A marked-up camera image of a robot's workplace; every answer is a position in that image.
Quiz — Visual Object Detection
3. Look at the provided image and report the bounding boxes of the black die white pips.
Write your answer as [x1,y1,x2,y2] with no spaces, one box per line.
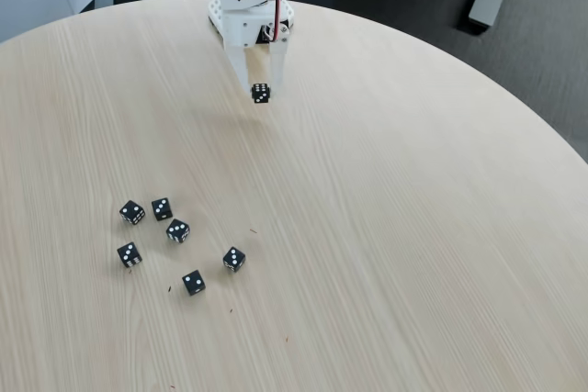
[165,218,191,244]
[119,199,147,227]
[151,197,174,222]
[222,246,247,274]
[181,269,207,297]
[116,241,143,269]
[251,82,272,106]

